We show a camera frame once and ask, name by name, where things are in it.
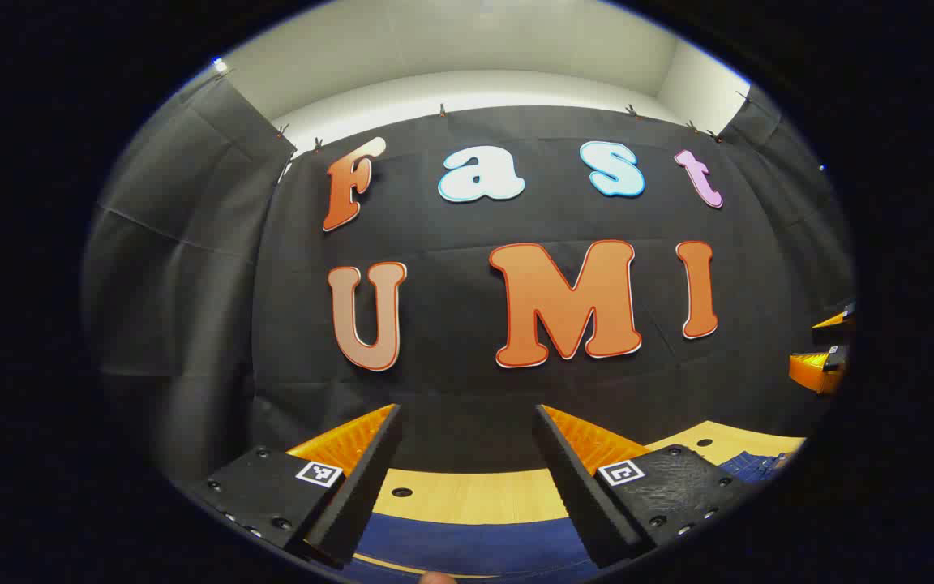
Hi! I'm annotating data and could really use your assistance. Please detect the blue denim jeans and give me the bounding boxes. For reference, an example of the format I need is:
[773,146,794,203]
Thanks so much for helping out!
[349,450,796,583]

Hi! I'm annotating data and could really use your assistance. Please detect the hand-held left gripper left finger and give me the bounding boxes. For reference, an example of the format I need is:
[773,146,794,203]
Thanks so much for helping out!
[183,403,404,569]

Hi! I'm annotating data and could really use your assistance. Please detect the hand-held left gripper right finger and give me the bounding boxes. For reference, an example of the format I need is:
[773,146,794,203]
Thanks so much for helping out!
[531,403,761,569]

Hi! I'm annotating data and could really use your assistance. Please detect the black backdrop cloth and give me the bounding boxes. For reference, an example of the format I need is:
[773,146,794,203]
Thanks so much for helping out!
[82,73,857,487]

